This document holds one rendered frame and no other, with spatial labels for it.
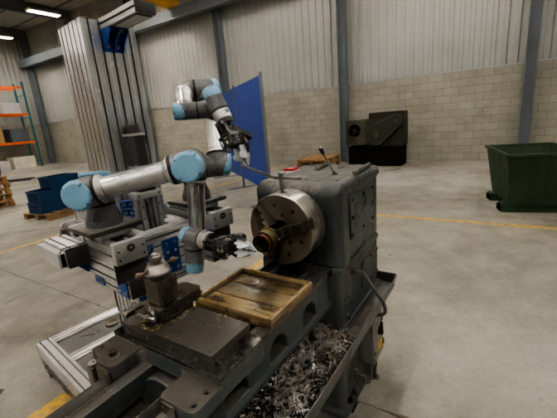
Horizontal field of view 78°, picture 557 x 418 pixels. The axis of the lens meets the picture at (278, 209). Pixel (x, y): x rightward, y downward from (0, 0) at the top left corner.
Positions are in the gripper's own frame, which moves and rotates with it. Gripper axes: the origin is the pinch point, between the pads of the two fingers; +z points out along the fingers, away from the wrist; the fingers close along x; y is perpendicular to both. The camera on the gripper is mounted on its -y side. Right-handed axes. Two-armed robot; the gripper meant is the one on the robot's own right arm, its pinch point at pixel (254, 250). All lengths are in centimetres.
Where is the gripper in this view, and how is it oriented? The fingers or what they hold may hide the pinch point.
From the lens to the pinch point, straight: 128.1
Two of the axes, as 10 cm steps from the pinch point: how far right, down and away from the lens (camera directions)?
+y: -5.4, 2.0, -8.1
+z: 8.4, 1.5, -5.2
